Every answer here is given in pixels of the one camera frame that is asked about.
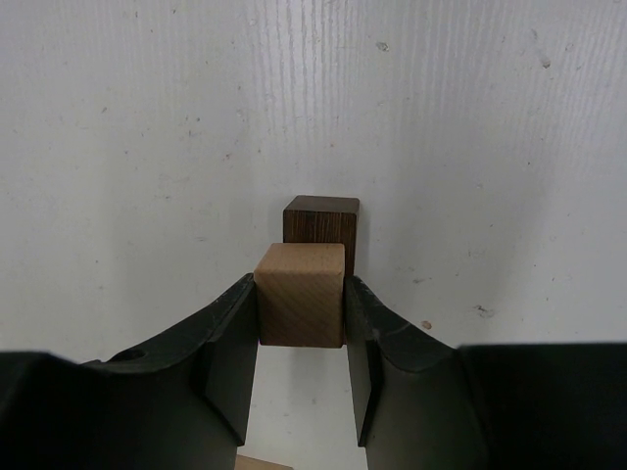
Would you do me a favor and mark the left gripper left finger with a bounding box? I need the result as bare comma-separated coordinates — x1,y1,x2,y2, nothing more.
1,275,259,469

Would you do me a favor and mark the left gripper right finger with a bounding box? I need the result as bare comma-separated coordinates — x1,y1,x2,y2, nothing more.
344,277,626,469

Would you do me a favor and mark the long light wood block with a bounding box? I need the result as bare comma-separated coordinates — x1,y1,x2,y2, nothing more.
234,454,293,470

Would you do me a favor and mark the light wood cube block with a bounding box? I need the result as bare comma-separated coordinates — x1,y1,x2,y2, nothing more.
254,243,345,349

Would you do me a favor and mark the dark brown arch block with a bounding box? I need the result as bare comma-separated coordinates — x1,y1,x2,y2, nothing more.
283,195,361,276

